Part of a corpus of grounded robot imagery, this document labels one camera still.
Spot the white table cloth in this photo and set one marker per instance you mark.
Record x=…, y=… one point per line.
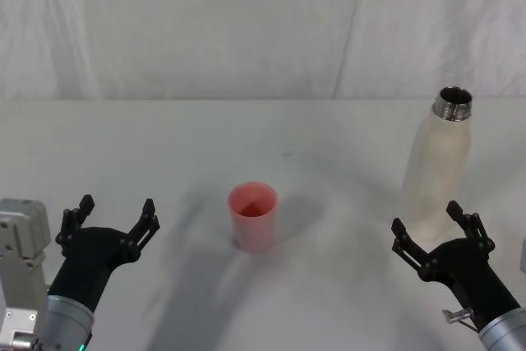
x=320, y=293

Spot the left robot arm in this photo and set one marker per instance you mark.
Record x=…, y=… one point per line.
x=65, y=320

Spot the cream vacuum bottle steel neck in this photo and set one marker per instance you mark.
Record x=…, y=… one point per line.
x=437, y=162

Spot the white curtain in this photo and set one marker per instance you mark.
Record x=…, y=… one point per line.
x=205, y=26

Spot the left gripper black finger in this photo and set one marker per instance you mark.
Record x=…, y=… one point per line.
x=74, y=219
x=141, y=227

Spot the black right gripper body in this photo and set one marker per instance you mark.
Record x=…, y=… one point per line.
x=468, y=277

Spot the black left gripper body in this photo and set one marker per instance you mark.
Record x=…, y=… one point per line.
x=88, y=260

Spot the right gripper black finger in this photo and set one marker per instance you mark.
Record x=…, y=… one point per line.
x=409, y=246
x=472, y=225

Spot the pink plastic cup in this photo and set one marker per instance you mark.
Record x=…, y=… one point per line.
x=255, y=232

